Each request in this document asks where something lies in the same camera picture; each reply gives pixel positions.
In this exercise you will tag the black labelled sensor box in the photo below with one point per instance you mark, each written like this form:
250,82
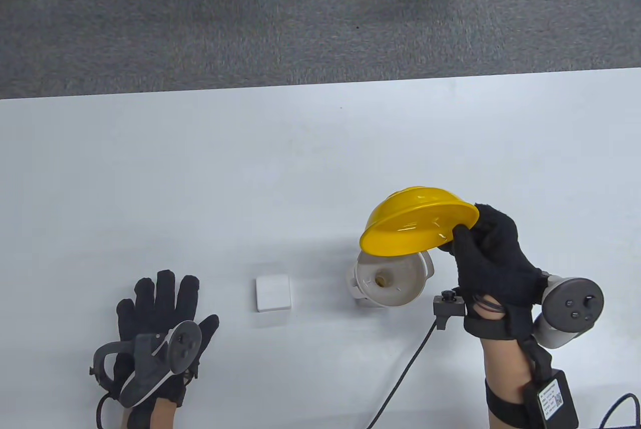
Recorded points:
551,399

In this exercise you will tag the grey funnel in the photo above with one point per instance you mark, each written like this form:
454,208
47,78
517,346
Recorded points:
400,294

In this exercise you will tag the person's left hand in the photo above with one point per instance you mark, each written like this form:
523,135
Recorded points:
155,309

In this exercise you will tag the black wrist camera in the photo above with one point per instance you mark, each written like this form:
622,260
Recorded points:
448,305

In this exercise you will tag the green-brown seeds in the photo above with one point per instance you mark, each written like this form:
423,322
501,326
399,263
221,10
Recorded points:
383,280

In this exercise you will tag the yellow bowl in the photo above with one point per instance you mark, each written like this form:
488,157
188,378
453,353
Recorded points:
410,213

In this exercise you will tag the person's left forearm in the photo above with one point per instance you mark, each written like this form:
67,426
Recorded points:
163,416

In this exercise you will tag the person's right hand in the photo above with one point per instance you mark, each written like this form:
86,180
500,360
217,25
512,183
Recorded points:
491,259

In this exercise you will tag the white square jar lid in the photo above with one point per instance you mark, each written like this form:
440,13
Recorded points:
273,294

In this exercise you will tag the person's right forearm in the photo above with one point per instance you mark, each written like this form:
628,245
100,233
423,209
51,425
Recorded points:
501,364

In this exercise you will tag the clear square coffee jar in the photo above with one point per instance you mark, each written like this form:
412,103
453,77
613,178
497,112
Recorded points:
353,289

